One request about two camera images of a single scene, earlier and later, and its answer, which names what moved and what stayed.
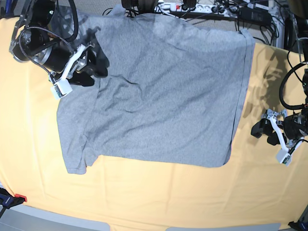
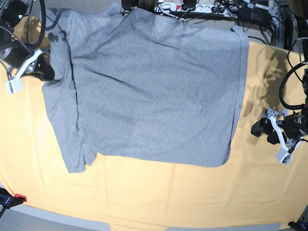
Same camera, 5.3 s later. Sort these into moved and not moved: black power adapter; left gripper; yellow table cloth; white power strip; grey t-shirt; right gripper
Moved: left gripper; grey t-shirt
Not moved: white power strip; right gripper; black power adapter; yellow table cloth
